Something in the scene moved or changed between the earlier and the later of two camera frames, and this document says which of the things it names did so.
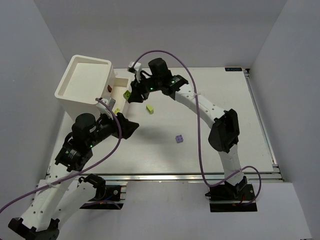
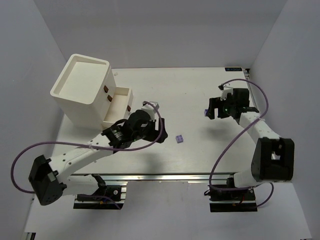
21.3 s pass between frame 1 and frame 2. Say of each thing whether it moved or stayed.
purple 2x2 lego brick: stayed
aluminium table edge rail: stayed
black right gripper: moved
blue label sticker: stayed
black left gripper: moved
